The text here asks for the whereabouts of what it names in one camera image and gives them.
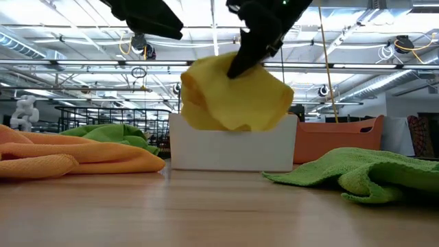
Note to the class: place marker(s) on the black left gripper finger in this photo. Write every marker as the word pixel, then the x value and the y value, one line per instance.
pixel 164 19
pixel 157 31

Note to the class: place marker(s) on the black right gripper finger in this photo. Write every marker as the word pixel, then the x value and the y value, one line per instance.
pixel 278 46
pixel 252 51

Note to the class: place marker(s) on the yellow microfiber towel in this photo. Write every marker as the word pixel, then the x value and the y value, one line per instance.
pixel 240 103

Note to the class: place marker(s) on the green microfiber towel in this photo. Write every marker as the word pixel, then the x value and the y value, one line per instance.
pixel 377 171
pixel 109 133

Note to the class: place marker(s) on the orange microfiber towel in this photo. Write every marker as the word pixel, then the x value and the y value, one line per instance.
pixel 103 158
pixel 10 135

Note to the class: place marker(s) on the black background cabinet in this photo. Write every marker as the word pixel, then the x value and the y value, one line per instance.
pixel 300 111

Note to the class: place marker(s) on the long ceiling light bar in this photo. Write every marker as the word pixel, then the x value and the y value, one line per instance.
pixel 85 63

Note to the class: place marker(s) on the white plastic basket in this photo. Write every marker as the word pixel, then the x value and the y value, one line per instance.
pixel 233 151

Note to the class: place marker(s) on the orange plastic basket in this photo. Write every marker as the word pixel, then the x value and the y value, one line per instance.
pixel 326 140

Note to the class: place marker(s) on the white robot figure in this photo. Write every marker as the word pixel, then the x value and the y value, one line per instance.
pixel 25 113

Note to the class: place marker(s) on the white plastic container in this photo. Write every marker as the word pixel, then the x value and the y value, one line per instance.
pixel 398 137

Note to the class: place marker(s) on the patterned dark fabric object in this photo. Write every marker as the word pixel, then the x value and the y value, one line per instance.
pixel 420 133

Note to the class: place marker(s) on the silver ceiling air duct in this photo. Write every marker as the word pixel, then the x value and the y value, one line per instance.
pixel 17 44

